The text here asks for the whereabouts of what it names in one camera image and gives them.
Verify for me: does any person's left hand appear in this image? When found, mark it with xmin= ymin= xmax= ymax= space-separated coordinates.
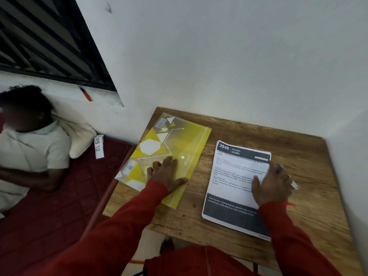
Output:
xmin=146 ymin=156 xmax=189 ymax=194

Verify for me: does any person's right hand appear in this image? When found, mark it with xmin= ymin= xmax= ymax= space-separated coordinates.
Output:
xmin=251 ymin=163 xmax=294 ymax=207

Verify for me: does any blue and silver stapler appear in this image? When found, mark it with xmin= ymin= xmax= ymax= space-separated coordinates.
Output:
xmin=277 ymin=163 xmax=299 ymax=191

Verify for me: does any yellow patterned plastic folder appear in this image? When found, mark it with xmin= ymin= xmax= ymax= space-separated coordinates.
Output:
xmin=115 ymin=112 xmax=212 ymax=210

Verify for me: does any sorted pile with dark headers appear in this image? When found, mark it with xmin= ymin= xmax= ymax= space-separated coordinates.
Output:
xmin=202 ymin=140 xmax=272 ymax=239

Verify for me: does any small pile of printed sheets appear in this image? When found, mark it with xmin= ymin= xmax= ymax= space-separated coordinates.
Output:
xmin=202 ymin=140 xmax=272 ymax=242

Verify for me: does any person's left forearm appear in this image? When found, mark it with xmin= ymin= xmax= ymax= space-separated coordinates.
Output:
xmin=28 ymin=182 xmax=169 ymax=276

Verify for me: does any person's right forearm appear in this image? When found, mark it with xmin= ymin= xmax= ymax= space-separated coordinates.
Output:
xmin=258 ymin=201 xmax=343 ymax=276

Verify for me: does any person's foot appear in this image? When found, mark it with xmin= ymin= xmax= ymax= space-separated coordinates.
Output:
xmin=159 ymin=238 xmax=175 ymax=255

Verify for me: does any person's red jacket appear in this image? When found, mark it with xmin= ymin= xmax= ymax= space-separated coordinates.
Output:
xmin=143 ymin=245 xmax=259 ymax=276

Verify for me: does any white paper label tag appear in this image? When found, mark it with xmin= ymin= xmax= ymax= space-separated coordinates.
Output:
xmin=94 ymin=135 xmax=105 ymax=159

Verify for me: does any white pillow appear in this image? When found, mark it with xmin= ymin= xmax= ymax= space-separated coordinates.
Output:
xmin=53 ymin=115 xmax=97 ymax=159

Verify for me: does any red marker on sill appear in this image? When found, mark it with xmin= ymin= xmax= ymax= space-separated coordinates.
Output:
xmin=78 ymin=86 xmax=92 ymax=102

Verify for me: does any maroon bed mattress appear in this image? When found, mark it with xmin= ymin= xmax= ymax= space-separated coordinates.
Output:
xmin=0 ymin=112 xmax=136 ymax=276

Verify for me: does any dark louvred window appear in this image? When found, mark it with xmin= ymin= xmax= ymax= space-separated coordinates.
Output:
xmin=0 ymin=0 xmax=117 ymax=92

